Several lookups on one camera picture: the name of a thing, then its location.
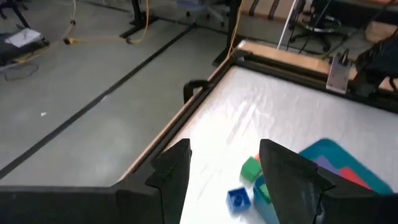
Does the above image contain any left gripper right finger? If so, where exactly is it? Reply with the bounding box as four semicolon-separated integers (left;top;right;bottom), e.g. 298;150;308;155
259;138;336;224

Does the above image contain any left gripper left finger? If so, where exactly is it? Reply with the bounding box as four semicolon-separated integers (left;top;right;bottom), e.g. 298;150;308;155
145;138;193;224

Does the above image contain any green rectangular block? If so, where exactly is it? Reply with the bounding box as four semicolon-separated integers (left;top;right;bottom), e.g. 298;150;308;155
259;183;272;205

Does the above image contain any red rectangular block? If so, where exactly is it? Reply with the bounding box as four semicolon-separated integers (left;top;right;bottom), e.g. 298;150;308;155
338;166;373;190

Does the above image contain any small green block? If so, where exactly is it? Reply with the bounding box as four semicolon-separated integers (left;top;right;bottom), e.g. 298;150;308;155
239;156;262;184

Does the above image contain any small blue block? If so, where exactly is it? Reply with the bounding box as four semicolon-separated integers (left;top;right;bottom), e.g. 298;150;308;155
226;186;252;215

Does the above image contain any teal plastic bin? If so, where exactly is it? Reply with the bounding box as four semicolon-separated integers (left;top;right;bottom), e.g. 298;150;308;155
252;138;394;224

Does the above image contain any black table clamp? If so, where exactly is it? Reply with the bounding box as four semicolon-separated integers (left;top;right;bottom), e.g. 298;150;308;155
182;79;211;105

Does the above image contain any office chair base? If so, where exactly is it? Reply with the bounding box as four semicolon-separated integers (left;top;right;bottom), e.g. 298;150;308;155
287;0;349;53

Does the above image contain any grey office chair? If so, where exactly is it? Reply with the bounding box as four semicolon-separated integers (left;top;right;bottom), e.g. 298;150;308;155
176;0;230;28

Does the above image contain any cardboard box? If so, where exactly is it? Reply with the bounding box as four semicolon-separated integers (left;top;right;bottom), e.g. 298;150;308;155
364;21;398;44

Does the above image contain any black bag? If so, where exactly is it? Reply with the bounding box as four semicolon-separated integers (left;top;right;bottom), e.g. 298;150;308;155
0;27;51;67

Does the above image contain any white paper sheet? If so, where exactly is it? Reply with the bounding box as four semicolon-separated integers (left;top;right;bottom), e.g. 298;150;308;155
4;27;44;49

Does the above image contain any black chair base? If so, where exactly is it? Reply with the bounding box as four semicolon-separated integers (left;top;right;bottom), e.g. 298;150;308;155
0;0;31;29

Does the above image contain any silver mounting bracket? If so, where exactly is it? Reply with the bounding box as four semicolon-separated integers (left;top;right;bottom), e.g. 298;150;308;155
325;54;353;95

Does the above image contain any black table leg post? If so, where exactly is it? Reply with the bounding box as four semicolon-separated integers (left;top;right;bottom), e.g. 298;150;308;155
212;0;244;67

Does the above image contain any long yellow cable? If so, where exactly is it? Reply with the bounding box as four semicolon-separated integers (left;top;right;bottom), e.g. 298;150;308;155
226;0;246;62

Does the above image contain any black desk frame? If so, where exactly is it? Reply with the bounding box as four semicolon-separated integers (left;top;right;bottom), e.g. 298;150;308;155
119;0;160;40

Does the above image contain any yellow floor cable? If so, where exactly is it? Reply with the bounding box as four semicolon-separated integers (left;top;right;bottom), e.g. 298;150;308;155
62;0;150;46

